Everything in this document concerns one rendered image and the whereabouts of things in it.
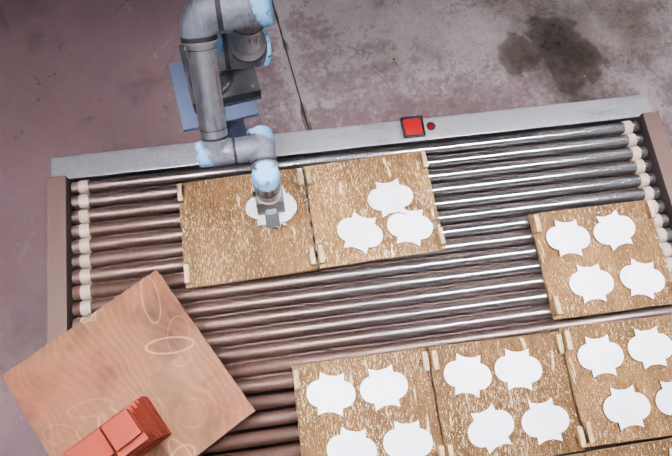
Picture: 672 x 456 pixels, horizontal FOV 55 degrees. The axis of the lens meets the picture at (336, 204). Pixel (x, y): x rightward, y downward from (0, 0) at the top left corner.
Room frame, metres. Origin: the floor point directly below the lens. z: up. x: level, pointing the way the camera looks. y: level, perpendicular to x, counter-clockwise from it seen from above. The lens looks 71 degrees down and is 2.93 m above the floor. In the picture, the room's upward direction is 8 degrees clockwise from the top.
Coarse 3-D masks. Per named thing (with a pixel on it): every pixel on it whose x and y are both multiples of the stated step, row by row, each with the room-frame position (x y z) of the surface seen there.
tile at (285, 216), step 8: (288, 200) 0.66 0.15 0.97; (248, 208) 0.61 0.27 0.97; (256, 208) 0.61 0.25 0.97; (288, 208) 0.63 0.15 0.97; (256, 216) 0.59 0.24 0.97; (264, 216) 0.59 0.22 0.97; (280, 216) 0.60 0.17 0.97; (288, 216) 0.60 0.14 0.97; (264, 224) 0.57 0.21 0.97; (280, 224) 0.57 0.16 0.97
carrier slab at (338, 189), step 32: (352, 160) 0.84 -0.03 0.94; (384, 160) 0.86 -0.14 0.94; (416, 160) 0.88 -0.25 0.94; (320, 192) 0.71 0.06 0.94; (352, 192) 0.73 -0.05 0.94; (416, 192) 0.76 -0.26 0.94; (320, 224) 0.60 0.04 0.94; (384, 224) 0.64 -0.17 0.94; (352, 256) 0.51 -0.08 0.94; (384, 256) 0.53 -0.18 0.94
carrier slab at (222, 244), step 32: (192, 192) 0.65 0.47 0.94; (224, 192) 0.66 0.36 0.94; (288, 192) 0.70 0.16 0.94; (192, 224) 0.54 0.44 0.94; (224, 224) 0.56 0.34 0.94; (256, 224) 0.57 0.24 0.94; (288, 224) 0.59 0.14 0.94; (192, 256) 0.44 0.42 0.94; (224, 256) 0.45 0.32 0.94; (256, 256) 0.47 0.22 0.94; (288, 256) 0.48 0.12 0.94; (192, 288) 0.34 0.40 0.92
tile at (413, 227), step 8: (392, 216) 0.66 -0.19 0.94; (400, 216) 0.67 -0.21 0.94; (408, 216) 0.67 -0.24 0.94; (416, 216) 0.68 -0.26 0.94; (392, 224) 0.64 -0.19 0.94; (400, 224) 0.64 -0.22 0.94; (408, 224) 0.65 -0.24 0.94; (416, 224) 0.65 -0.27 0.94; (424, 224) 0.65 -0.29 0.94; (392, 232) 0.61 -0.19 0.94; (400, 232) 0.61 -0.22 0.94; (408, 232) 0.62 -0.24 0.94; (416, 232) 0.62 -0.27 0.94; (424, 232) 0.63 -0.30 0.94; (400, 240) 0.59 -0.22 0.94; (408, 240) 0.59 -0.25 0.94; (416, 240) 0.60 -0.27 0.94
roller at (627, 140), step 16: (544, 144) 1.02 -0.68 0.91; (560, 144) 1.02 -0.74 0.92; (576, 144) 1.03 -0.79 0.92; (592, 144) 1.04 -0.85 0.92; (608, 144) 1.05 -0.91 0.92; (624, 144) 1.06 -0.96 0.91; (640, 144) 1.08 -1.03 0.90; (432, 160) 0.89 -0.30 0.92; (448, 160) 0.90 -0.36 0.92; (464, 160) 0.91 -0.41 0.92; (480, 160) 0.92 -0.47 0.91; (496, 160) 0.93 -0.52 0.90; (304, 176) 0.77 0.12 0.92; (112, 192) 0.61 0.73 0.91; (128, 192) 0.62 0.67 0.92; (144, 192) 0.63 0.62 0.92; (160, 192) 0.64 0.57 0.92; (176, 192) 0.65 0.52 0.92; (80, 208) 0.55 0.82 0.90
